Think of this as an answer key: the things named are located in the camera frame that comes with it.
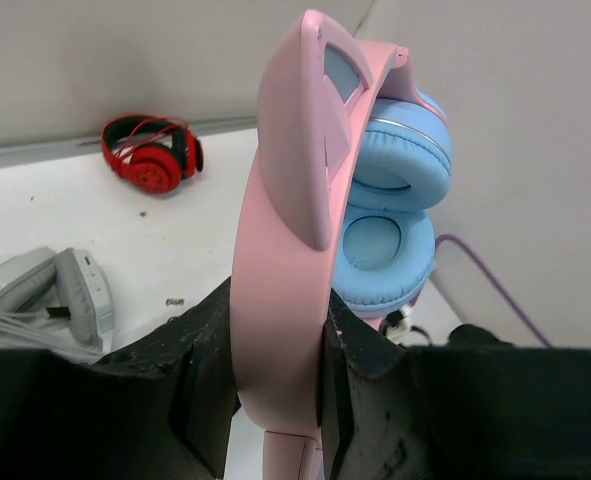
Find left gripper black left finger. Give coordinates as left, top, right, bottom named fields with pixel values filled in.
left=0, top=282, right=237, bottom=479

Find aluminium frame rail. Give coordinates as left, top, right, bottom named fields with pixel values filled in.
left=0, top=115, right=261, bottom=169

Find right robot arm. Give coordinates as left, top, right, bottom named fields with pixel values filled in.
left=447, top=324, right=514, bottom=348

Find grey white headphones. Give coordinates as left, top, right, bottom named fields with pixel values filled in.
left=0, top=246, right=115, bottom=364

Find red black headphones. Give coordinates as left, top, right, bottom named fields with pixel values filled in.
left=101, top=114, right=204, bottom=194

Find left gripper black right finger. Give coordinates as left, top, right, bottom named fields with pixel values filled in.
left=320, top=295, right=591, bottom=479

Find pink blue cat-ear headphones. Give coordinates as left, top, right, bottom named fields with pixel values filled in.
left=230, top=9, right=453, bottom=479

